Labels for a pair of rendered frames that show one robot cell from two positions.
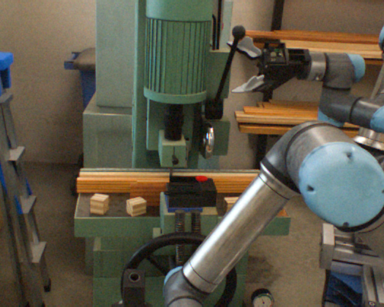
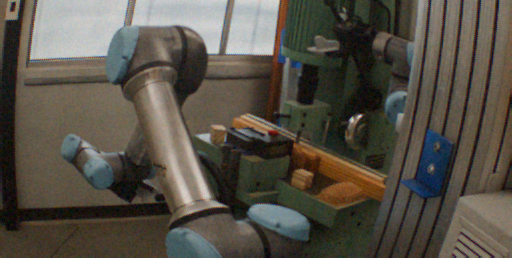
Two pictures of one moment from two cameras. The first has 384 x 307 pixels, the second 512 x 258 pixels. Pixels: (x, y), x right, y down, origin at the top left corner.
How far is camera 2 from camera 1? 1.33 m
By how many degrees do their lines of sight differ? 52
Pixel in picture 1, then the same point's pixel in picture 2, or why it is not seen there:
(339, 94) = (395, 81)
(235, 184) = (342, 173)
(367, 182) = (119, 48)
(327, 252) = not seen: outside the picture
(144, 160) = (319, 137)
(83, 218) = (198, 138)
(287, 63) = (347, 31)
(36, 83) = not seen: hidden behind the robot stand
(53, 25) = not seen: hidden behind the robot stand
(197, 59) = (312, 22)
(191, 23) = not seen: outside the picture
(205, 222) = (243, 166)
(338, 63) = (395, 46)
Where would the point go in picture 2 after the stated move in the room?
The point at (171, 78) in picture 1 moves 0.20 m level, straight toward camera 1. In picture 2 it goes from (290, 34) to (230, 30)
